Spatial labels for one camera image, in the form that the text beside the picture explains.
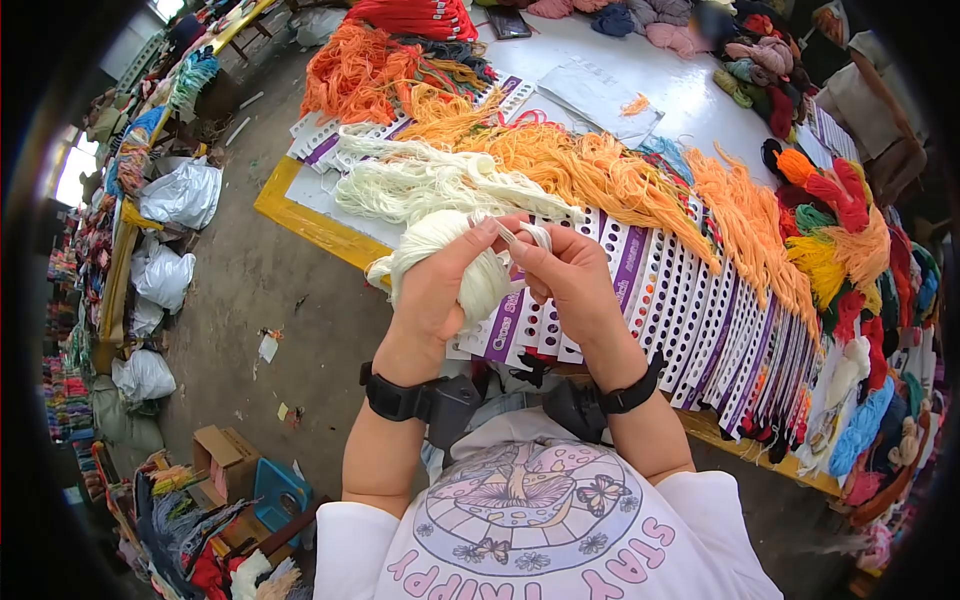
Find person's left hand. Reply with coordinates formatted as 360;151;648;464
372;213;531;387

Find person's right hand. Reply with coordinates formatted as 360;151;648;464
507;222;651;393

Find person's left index finger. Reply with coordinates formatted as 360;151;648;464
431;216;501;260

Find person's right index finger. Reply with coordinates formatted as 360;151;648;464
517;222;605;260

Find person's left thumb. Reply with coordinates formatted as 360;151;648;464
472;213;531;260

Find person's right thumb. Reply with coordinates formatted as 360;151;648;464
507;243;555;285

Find person's right fingers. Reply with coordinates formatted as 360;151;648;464
525;273;564;310

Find cream yarn skein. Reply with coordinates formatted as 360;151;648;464
365;207;556;333

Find golden orange yarn strands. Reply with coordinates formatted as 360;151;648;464
393;84;723;276

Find pile of cream yarn strands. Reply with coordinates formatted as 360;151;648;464
333;123;588;228

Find black wrist band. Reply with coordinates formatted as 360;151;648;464
541;350;669;446
358;361;486;453

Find white plastic sleeve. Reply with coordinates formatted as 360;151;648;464
535;55;666;149

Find peach orange yarn strands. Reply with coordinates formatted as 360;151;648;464
684;141;824;350

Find bright orange yarn pile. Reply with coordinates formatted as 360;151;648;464
300;20;425;127

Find white table with yellow edge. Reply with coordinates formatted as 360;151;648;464
253;0;846;501

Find black smartphone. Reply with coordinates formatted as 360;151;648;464
485;5;534;41

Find red yarn bundle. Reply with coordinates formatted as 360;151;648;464
343;0;480;43

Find person's body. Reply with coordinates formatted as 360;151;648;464
313;408;786;600

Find grey plastic bag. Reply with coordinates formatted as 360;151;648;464
288;6;348;48

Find pile of pink grey yarn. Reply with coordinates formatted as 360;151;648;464
525;0;820;145

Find white plastic bag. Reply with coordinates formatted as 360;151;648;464
111;348;178;404
129;232;198;316
138;155;225;232

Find pile of mixed colour yarn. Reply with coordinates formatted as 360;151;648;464
760;138;948;530

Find blue plastic stool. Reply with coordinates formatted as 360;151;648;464
252;456;314;535

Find cardboard box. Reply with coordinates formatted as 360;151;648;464
192;424;263;502

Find long table with yarn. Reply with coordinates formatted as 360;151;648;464
73;0;280;363

